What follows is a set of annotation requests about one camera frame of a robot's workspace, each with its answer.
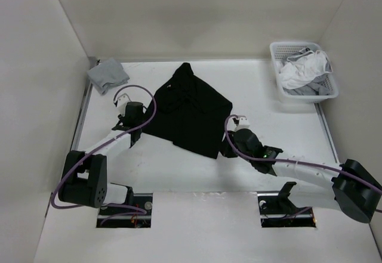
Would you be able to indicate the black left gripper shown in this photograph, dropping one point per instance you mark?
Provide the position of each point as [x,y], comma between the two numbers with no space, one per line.
[121,117]

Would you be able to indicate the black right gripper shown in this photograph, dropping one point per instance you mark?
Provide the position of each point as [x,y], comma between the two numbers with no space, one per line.
[225,149]

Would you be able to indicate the black tank top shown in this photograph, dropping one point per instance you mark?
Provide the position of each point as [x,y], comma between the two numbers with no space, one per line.
[190,113]

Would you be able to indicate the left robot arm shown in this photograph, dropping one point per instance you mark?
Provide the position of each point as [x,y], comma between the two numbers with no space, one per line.
[88,184]

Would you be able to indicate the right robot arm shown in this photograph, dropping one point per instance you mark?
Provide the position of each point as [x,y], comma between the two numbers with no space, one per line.
[346,187]

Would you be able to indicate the folded grey tank top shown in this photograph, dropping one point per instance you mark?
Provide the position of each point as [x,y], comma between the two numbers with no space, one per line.
[106,75]

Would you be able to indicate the white tank top in basket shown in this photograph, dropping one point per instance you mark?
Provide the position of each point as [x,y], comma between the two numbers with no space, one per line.
[303,67]

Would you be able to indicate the grey tank top in basket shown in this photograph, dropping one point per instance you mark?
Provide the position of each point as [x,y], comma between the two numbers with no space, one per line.
[312,89]

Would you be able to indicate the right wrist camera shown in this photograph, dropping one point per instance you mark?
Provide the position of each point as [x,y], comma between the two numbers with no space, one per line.
[241,122]

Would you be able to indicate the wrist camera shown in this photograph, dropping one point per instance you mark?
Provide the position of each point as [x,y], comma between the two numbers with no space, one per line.
[121,103]
[241,122]

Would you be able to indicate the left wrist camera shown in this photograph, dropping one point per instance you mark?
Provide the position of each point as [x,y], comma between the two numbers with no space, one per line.
[121,103]

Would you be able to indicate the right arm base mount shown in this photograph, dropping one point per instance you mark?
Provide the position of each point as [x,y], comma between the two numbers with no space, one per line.
[277,211]

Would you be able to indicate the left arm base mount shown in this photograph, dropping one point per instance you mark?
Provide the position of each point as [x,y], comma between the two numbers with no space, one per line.
[136,212]

